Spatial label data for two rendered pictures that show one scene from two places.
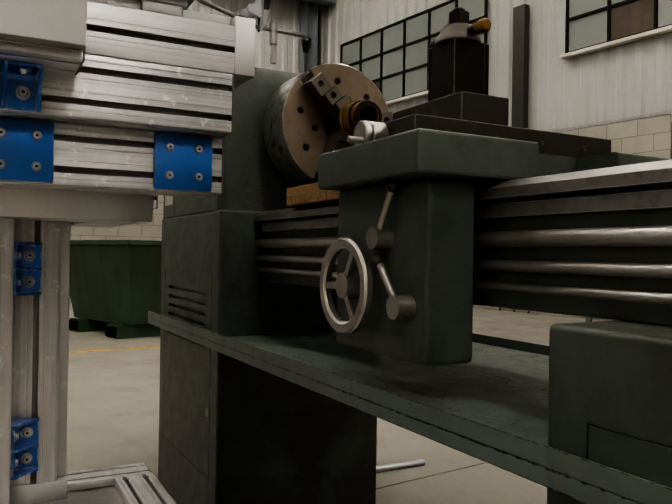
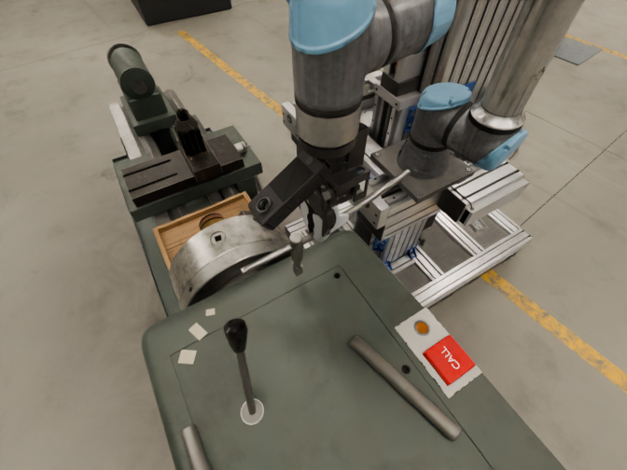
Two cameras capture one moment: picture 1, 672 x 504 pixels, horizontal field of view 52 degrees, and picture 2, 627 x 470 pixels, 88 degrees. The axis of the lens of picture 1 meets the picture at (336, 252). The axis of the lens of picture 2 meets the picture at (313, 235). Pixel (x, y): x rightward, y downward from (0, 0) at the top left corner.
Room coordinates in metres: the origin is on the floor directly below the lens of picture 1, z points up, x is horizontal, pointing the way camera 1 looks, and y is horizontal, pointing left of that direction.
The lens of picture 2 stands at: (2.21, 0.20, 1.82)
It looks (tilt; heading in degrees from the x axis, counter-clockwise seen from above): 54 degrees down; 177
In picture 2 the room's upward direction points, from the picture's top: straight up
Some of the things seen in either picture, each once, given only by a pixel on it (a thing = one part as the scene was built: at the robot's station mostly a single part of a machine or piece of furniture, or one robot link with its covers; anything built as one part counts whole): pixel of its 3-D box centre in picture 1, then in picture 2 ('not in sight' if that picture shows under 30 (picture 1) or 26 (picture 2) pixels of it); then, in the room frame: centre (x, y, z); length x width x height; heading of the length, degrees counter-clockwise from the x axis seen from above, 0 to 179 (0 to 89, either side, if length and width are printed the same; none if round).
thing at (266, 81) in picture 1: (263, 154); (327, 418); (2.12, 0.23, 1.06); 0.59 x 0.48 x 0.39; 28
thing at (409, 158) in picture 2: not in sight; (426, 148); (1.47, 0.56, 1.21); 0.15 x 0.15 x 0.10
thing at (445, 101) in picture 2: not in sight; (441, 114); (1.48, 0.57, 1.33); 0.13 x 0.12 x 0.14; 36
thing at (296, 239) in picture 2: (273, 43); (297, 255); (1.90, 0.18, 1.34); 0.02 x 0.02 x 0.12
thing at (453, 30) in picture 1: (458, 36); (185, 121); (1.19, -0.21, 1.14); 0.08 x 0.08 x 0.03
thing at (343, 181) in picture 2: not in sight; (330, 166); (1.87, 0.24, 1.52); 0.09 x 0.08 x 0.12; 119
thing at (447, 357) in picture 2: not in sight; (448, 359); (2.07, 0.43, 1.26); 0.06 x 0.06 x 0.02; 28
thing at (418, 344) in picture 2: not in sight; (431, 353); (2.05, 0.42, 1.23); 0.13 x 0.08 x 0.06; 28
